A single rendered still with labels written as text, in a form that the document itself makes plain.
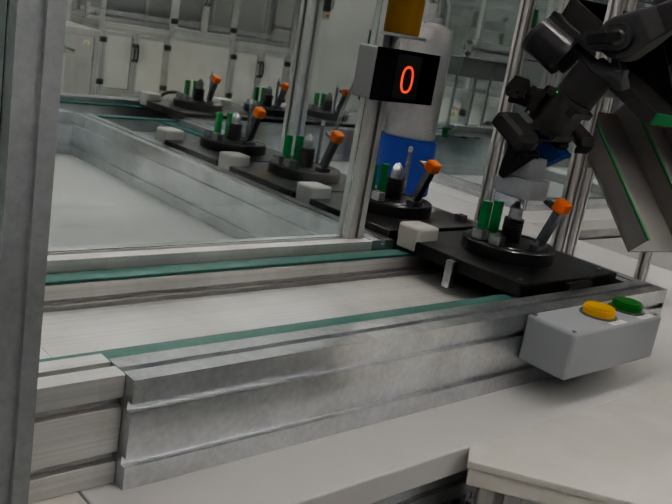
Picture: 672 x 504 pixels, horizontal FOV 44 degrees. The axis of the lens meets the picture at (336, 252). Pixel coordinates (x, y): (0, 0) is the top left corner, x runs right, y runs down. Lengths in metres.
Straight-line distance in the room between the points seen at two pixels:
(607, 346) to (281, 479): 0.48
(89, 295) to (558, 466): 0.54
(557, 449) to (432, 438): 0.14
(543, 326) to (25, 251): 0.65
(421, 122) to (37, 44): 1.70
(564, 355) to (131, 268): 0.52
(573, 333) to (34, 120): 0.67
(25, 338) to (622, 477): 0.62
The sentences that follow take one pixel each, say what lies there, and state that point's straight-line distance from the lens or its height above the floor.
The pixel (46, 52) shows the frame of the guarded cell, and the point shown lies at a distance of 0.55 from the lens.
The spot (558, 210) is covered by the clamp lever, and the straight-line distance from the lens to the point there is 1.23.
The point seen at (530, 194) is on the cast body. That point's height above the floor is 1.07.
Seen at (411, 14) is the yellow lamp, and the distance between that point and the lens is 1.17.
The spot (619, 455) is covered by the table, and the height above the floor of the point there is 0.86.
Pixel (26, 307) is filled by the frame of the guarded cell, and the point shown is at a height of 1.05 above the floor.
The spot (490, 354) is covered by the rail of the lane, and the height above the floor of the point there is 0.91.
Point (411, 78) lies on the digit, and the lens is 1.18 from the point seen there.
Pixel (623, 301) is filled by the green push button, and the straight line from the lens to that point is 1.17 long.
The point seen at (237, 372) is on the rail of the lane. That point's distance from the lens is 0.75.
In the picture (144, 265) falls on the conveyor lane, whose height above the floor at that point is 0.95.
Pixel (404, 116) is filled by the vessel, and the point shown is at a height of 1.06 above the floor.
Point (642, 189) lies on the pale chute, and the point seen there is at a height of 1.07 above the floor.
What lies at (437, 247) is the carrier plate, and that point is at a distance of 1.24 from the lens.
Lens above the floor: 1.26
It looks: 15 degrees down
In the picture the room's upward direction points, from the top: 10 degrees clockwise
